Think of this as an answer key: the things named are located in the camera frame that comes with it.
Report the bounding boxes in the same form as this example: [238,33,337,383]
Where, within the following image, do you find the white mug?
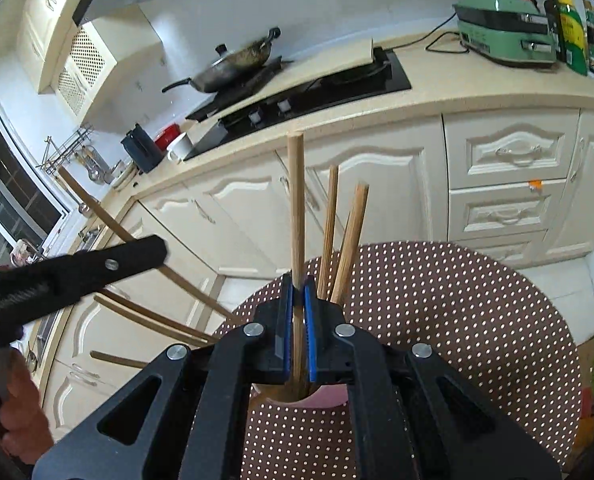
[165,132,196,163]

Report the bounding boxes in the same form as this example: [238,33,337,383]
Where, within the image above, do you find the black power cable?
[394,10,470,56]

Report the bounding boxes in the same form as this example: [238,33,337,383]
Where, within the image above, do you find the dark glass bottle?
[544,0,568,64]

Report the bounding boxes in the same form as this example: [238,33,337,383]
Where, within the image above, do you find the green electric grill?
[452,0,560,66]

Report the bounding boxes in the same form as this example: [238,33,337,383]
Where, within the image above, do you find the beige cutting board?
[212,37,378,113]

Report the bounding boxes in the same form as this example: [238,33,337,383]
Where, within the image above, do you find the metal wall rack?
[37,122,109,182]

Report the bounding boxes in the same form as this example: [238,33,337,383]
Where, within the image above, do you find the black induction cooker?
[186,57,295,122]

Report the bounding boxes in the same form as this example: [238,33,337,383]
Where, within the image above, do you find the stack of bowls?
[110,160,139,192]

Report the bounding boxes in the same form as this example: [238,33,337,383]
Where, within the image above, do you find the pink cup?
[249,382,352,409]

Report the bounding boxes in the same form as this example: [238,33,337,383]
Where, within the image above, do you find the single wooden chopstick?
[287,132,308,396]
[57,166,242,325]

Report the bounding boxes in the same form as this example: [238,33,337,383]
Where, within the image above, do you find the cream drawer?
[442,109,580,191]
[447,180,554,242]

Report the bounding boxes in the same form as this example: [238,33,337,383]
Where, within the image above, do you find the steel wok with lid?
[161,26,282,95]

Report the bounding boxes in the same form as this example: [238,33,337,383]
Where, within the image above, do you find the cream lattice upper cabinet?
[17,0,164,133]

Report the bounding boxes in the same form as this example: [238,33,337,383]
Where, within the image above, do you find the dark framed window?
[0,80,71,271]

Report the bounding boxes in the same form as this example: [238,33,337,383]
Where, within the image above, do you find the black electric kettle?
[121,123,164,174]

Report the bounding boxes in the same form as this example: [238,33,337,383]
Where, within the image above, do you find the yellow green oil bottle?
[557,0,589,76]

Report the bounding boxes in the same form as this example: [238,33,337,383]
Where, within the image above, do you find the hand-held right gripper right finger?
[303,279,562,480]

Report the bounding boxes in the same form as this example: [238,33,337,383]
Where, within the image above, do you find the bundle of wooden chopsticks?
[90,164,371,371]

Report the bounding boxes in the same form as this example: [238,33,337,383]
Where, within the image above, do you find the black glass gas hob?
[183,47,412,162]

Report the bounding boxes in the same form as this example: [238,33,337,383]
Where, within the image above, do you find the brown polka dot tablecloth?
[212,241,582,480]

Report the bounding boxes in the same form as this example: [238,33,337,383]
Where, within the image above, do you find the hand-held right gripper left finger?
[32,277,298,480]

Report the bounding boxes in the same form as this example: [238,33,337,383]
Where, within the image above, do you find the red container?
[154,124,182,151]

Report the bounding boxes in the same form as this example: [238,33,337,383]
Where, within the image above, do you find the person's left hand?
[0,352,55,467]

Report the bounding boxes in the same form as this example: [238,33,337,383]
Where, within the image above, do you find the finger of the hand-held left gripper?
[0,236,169,342]

